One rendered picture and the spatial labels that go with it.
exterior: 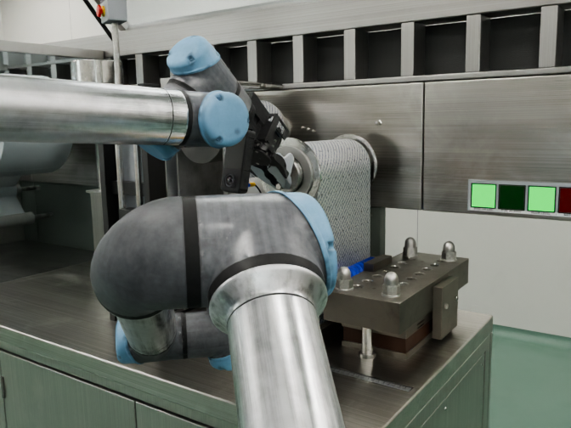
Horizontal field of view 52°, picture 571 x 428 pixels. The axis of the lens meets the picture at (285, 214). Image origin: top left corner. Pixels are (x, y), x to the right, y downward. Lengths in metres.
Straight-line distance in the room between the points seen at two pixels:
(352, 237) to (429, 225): 2.66
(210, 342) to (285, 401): 0.50
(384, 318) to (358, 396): 0.16
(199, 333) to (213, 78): 0.40
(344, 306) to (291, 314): 0.62
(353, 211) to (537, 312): 2.68
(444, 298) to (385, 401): 0.31
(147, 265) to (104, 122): 0.23
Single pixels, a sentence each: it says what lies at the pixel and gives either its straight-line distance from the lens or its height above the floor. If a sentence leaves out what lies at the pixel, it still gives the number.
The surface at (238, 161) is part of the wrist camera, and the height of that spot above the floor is 1.29.
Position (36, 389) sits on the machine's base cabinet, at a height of 0.75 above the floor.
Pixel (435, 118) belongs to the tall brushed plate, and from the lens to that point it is 1.39.
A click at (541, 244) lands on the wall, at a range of 3.77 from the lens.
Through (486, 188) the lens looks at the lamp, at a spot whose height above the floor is 1.20.
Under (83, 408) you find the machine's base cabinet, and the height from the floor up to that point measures 0.75.
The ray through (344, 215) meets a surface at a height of 1.15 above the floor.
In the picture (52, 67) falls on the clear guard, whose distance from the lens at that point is 1.99.
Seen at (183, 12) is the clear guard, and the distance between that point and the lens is 1.86.
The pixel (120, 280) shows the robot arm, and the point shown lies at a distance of 0.59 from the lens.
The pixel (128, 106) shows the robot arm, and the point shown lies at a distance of 0.74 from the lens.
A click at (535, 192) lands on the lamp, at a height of 1.20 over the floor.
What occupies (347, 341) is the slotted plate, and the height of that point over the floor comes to 0.91.
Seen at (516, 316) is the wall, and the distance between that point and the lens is 3.92.
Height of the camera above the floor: 1.36
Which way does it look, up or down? 9 degrees down
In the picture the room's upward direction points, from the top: 1 degrees counter-clockwise
